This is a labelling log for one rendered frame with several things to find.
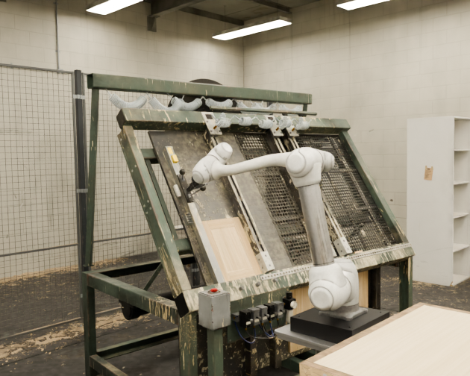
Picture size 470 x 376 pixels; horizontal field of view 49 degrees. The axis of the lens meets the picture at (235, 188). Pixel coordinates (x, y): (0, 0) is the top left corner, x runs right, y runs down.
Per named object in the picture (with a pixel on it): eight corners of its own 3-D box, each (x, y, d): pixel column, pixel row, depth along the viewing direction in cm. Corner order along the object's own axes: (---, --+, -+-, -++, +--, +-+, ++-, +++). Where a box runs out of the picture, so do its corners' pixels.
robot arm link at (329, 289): (355, 303, 241) (341, 316, 222) (323, 305, 249) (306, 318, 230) (323, 143, 243) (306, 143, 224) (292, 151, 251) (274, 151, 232)
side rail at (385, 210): (393, 248, 415) (403, 242, 408) (333, 138, 456) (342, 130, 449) (398, 247, 420) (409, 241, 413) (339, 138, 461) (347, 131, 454)
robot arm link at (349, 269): (363, 299, 258) (361, 256, 256) (353, 309, 242) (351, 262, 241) (332, 296, 265) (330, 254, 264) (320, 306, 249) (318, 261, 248)
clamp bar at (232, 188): (259, 275, 314) (282, 259, 298) (193, 121, 358) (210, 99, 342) (271, 273, 320) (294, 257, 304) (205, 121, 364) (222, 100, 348)
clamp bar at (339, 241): (339, 257, 363) (362, 242, 347) (272, 124, 407) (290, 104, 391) (347, 256, 369) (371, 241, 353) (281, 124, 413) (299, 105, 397)
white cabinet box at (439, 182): (451, 286, 615) (453, 116, 602) (406, 279, 656) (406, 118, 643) (470, 277, 659) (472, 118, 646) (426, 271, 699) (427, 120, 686)
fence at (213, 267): (215, 286, 292) (218, 283, 289) (162, 149, 327) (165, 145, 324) (221, 284, 295) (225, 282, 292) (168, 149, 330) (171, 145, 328)
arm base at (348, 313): (372, 309, 258) (372, 298, 258) (350, 321, 242) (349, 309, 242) (341, 304, 270) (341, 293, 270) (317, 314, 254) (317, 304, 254)
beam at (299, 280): (180, 319, 275) (189, 312, 268) (173, 298, 280) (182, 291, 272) (406, 260, 416) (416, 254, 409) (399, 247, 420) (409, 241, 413)
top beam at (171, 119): (119, 130, 317) (126, 120, 310) (115, 117, 320) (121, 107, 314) (344, 134, 457) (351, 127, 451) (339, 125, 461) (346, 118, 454)
